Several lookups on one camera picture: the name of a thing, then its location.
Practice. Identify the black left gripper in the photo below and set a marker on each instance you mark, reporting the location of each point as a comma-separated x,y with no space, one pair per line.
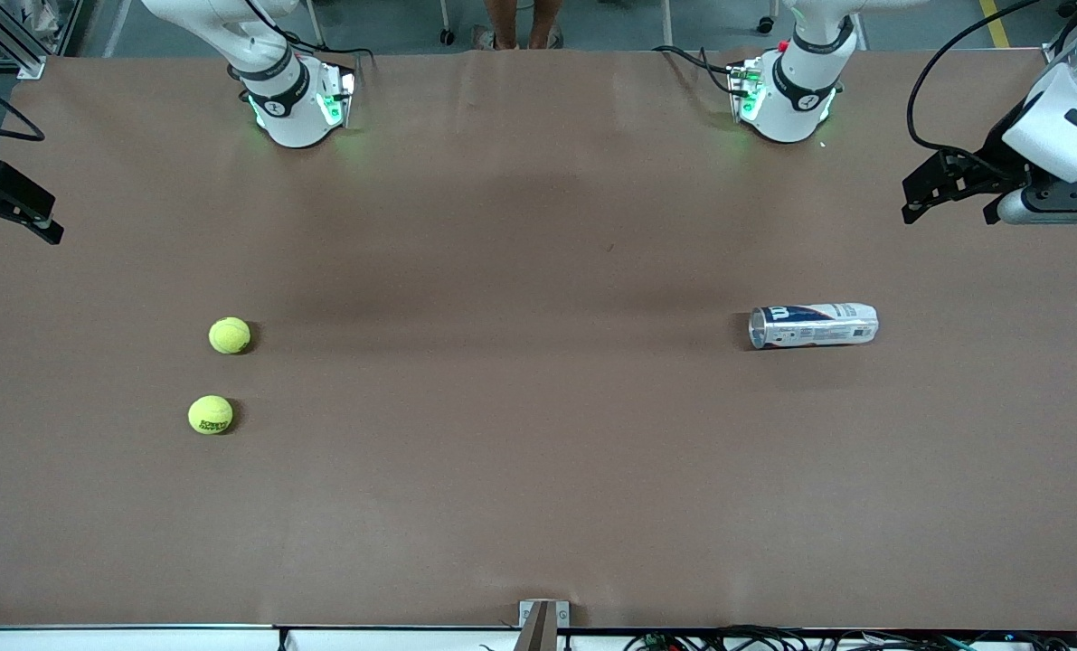
992,159

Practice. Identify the clear tennis ball can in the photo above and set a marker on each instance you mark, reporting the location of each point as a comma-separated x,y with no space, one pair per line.
818,325

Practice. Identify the yellow tennis ball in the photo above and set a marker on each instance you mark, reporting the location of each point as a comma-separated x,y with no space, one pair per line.
210,415
230,335

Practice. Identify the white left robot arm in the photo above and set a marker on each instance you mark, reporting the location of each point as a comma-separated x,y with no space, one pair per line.
796,99

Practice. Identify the white leg with caster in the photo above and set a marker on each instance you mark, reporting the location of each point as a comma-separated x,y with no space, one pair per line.
767,24
448,36

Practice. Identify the bare leg with sandal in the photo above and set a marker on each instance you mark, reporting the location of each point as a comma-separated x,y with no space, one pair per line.
506,23
545,20

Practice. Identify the aluminium frame post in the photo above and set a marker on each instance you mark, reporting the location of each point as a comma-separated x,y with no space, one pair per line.
9,41
1058,54

